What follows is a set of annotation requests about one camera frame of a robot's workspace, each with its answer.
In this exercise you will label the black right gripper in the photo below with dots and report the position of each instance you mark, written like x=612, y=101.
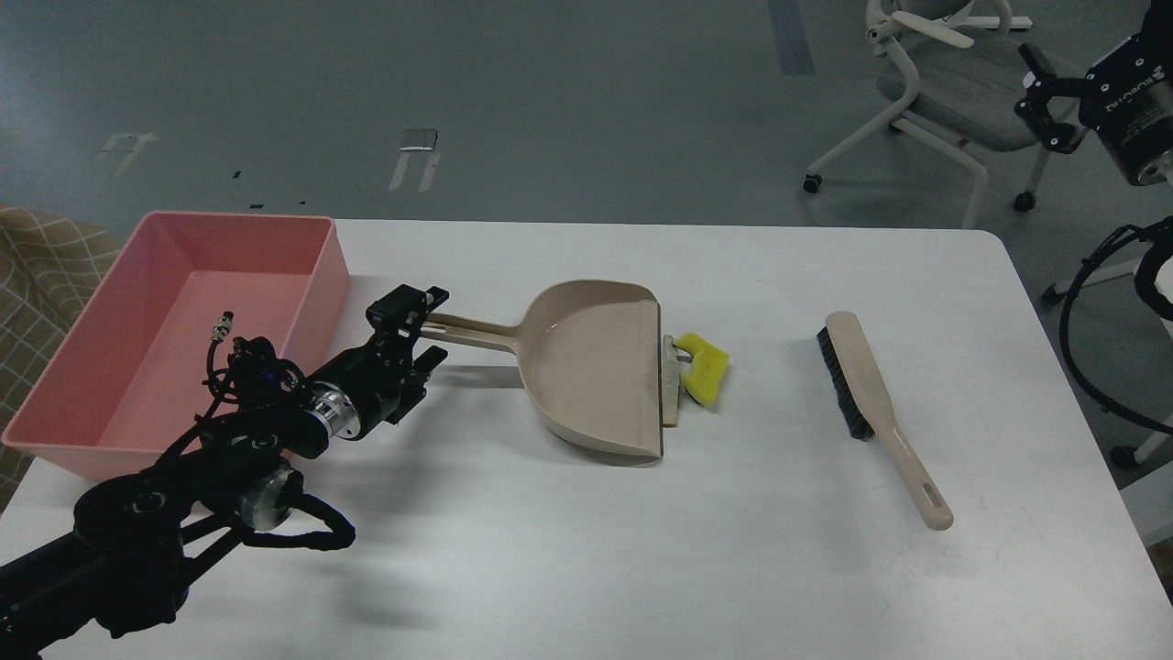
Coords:
x=1124, y=98

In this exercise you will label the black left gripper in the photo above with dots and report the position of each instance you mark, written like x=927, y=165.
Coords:
x=381, y=381

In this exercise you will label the beige plastic dustpan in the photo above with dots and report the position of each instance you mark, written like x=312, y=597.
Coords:
x=589, y=356

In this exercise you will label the white bread slice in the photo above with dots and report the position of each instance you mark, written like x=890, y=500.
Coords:
x=671, y=383

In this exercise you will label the yellow sponge piece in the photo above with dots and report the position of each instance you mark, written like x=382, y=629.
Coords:
x=708, y=367

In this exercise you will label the beige hand brush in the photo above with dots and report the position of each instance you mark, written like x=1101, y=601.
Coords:
x=867, y=407

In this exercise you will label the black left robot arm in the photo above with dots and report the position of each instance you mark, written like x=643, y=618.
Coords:
x=138, y=542

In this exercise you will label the pink plastic bin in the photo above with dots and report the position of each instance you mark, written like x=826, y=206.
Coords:
x=128, y=379

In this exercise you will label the grey white office chair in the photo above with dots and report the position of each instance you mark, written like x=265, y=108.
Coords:
x=950, y=85

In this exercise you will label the beige checkered cloth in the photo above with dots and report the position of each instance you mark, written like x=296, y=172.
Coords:
x=50, y=268

